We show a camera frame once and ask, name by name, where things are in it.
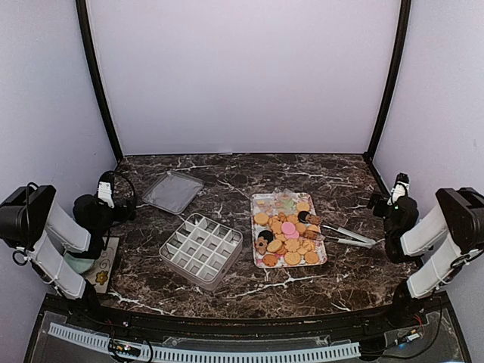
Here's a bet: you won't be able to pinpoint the silver metal tongs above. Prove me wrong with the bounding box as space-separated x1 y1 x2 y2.
301 214 377 249

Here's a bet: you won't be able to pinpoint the pink round cookie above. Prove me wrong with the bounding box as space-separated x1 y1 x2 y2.
281 222 299 238

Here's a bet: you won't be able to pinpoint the silver divided cookie tin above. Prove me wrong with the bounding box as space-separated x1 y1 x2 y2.
159 213 244 291

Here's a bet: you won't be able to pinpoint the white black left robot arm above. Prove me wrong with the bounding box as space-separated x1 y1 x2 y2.
1 183 135 330

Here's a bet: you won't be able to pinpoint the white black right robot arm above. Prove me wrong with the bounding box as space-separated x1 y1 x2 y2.
368 185 483 328

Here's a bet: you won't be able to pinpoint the green ceramic cup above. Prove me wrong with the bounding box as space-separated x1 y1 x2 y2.
64 252 95 275

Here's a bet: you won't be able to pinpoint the floral square coaster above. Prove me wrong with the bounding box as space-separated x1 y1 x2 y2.
82 237 119 294

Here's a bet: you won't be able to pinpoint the silver tin lid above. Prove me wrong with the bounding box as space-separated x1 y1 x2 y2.
141 171 204 216

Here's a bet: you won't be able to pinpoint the round orange cookie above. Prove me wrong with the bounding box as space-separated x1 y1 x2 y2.
304 251 320 264

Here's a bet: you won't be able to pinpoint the round tan biscuit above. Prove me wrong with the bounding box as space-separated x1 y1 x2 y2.
284 252 302 265

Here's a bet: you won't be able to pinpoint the floral cookie tray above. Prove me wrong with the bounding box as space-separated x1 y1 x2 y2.
250 191 327 269

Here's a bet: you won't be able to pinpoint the black chocolate sandwich cookie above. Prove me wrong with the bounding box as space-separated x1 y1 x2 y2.
257 230 274 243

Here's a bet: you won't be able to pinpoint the orange chip cookie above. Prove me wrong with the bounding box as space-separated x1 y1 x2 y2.
262 254 278 267

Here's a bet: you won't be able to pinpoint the tan sandwich biscuit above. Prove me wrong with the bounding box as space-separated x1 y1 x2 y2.
253 213 269 225

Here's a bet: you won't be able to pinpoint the brown flower jam cookie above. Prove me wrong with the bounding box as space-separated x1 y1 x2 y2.
255 237 268 255

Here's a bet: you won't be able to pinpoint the white slotted cable duct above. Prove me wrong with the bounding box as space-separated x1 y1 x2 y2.
48 323 361 362

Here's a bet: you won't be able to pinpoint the right black frame post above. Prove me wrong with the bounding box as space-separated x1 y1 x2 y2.
363 0 412 163

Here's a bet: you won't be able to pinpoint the black frame post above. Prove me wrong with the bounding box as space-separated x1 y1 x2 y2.
75 0 124 163
363 0 412 163

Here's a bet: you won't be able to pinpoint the left black frame post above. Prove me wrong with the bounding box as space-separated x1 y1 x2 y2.
75 0 124 163

